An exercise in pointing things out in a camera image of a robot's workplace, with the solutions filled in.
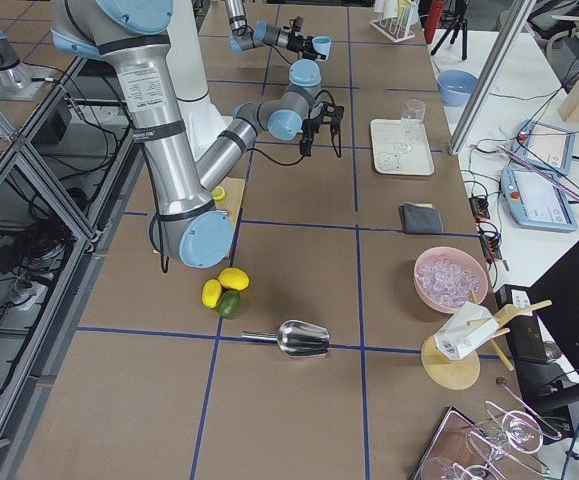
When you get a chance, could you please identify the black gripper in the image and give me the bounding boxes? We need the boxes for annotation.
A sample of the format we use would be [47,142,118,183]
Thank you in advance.
[288,33,328,61]
[299,113,322,155]

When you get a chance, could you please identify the light blue cup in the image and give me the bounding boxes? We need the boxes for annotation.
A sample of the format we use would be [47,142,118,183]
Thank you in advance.
[311,36,332,58]

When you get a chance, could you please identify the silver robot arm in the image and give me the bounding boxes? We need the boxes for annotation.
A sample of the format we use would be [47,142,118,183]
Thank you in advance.
[52,1,331,268]
[225,0,332,62]

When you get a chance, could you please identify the blue bowl with fork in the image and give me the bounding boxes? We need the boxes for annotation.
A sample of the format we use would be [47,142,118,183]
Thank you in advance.
[437,70,478,107]

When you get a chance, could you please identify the pink bowl of ice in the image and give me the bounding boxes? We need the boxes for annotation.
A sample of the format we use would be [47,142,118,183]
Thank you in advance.
[413,246,489,313]

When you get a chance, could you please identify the metal ice scoop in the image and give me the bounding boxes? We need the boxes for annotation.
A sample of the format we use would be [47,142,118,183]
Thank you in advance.
[241,319,330,358]

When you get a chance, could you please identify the wooden cutting board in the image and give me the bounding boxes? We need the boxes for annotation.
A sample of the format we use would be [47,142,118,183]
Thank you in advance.
[213,177,247,259]

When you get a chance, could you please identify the cream bear tray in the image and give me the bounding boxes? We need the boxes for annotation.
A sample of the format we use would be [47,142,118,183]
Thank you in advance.
[370,119,434,176]

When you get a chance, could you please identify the lemon half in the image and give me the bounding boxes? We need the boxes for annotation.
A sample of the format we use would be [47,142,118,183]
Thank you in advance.
[212,186,227,202]

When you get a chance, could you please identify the clear wine glass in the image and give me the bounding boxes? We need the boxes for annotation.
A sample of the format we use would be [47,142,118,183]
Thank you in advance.
[395,99,426,153]

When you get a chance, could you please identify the red cylinder bottle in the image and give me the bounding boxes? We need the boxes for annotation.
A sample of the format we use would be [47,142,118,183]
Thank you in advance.
[423,0,445,45]

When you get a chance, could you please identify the grey folded cloth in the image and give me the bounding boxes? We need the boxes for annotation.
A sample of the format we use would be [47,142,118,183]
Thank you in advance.
[399,202,444,234]

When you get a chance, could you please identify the yellow lemon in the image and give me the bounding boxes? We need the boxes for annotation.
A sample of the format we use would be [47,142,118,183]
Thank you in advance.
[217,267,250,291]
[201,279,223,309]

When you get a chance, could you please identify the green lime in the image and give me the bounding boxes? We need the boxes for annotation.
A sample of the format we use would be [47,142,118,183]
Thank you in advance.
[216,290,241,318]

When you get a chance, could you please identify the near teach pendant tablet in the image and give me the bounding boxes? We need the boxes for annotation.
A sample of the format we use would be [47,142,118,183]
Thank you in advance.
[500,166,578,232]

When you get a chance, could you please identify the teach pendant tablet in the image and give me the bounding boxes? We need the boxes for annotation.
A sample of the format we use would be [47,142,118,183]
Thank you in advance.
[512,120,575,175]
[500,166,578,232]

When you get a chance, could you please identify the far teach pendant tablet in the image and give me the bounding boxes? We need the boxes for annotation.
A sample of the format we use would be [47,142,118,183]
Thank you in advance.
[512,120,575,175]

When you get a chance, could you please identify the wooden stand with carton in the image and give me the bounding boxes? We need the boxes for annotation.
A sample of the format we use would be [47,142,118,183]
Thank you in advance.
[421,300,552,390]

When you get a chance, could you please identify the black laptop monitor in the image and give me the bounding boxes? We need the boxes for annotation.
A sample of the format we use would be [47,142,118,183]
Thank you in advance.
[496,240,579,414]

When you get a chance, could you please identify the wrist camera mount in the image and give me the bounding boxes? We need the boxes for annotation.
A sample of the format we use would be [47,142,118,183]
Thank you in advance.
[319,101,344,158]
[290,16,304,35]

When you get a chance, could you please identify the white wire cup rack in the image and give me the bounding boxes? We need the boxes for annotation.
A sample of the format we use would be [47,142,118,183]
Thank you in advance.
[370,0,419,43]

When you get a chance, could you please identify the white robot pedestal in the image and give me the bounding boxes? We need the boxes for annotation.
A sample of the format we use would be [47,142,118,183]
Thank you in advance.
[166,0,232,162]

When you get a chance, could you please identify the aluminium frame post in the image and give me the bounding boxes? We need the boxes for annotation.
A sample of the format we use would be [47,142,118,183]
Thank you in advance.
[448,0,537,155]

